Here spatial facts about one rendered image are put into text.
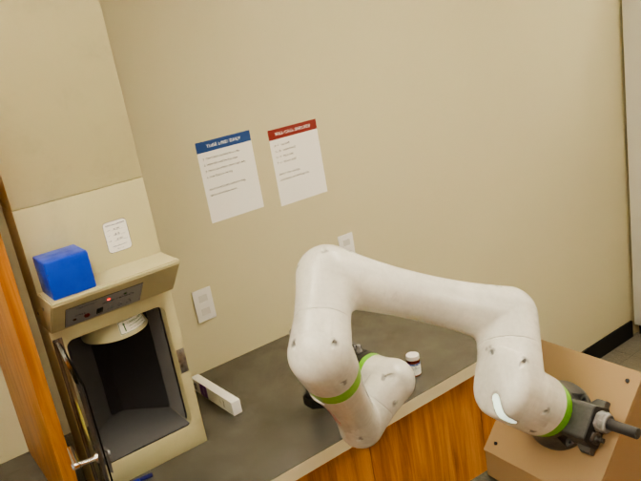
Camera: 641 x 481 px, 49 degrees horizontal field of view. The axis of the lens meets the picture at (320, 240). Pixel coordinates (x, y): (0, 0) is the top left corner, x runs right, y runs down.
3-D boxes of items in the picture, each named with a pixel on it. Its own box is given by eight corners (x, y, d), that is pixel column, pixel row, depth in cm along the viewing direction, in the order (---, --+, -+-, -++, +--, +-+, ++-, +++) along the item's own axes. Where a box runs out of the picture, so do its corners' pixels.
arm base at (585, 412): (654, 407, 137) (640, 399, 134) (630, 481, 135) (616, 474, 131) (543, 374, 158) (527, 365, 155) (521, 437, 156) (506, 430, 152)
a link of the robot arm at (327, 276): (547, 282, 149) (310, 224, 136) (555, 354, 140) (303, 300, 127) (513, 307, 160) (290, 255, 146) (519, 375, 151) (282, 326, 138)
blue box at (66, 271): (42, 292, 165) (31, 256, 162) (83, 278, 170) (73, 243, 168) (54, 301, 157) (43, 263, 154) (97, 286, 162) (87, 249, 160)
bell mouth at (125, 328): (72, 333, 190) (67, 315, 189) (134, 310, 200) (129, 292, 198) (93, 351, 176) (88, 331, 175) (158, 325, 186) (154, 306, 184)
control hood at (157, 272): (47, 332, 168) (35, 293, 165) (170, 286, 185) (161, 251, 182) (61, 345, 158) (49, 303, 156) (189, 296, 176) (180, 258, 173)
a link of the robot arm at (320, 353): (347, 304, 127) (282, 307, 130) (343, 371, 121) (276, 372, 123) (364, 345, 142) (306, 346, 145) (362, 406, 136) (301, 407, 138)
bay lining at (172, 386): (73, 431, 200) (39, 319, 190) (156, 393, 214) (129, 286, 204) (102, 466, 181) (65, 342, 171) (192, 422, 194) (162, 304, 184)
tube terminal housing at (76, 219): (69, 458, 201) (-12, 201, 179) (172, 410, 218) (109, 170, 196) (97, 496, 181) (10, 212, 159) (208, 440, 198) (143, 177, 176)
